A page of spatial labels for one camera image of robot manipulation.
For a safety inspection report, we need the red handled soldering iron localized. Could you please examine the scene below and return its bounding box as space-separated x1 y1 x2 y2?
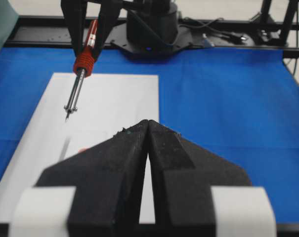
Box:
64 20 98 122

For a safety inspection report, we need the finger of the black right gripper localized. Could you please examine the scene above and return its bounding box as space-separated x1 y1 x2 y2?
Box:
92 0 123 62
61 0 87 56

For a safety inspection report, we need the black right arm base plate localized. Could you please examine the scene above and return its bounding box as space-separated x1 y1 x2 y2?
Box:
107 24 205 60

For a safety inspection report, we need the blue table cloth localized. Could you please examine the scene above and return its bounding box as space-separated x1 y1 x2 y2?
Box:
0 48 299 223

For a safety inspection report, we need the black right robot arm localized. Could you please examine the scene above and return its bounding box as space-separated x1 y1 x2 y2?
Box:
60 0 179 60

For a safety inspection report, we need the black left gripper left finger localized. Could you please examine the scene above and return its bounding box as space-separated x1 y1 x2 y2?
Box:
36 120 148 237

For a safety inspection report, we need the black aluminium frame rail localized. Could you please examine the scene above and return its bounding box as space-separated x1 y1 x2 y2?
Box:
4 16 299 58

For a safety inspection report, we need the black cable bundle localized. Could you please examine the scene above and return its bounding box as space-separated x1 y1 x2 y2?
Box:
177 17 249 46

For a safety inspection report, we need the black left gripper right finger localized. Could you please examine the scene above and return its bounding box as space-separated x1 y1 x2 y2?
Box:
147 120 252 237

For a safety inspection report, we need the green backdrop curtain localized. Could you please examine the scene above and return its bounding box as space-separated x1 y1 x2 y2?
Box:
0 0 19 50

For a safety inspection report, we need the large white base board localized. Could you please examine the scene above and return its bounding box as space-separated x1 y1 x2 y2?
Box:
0 73 159 223

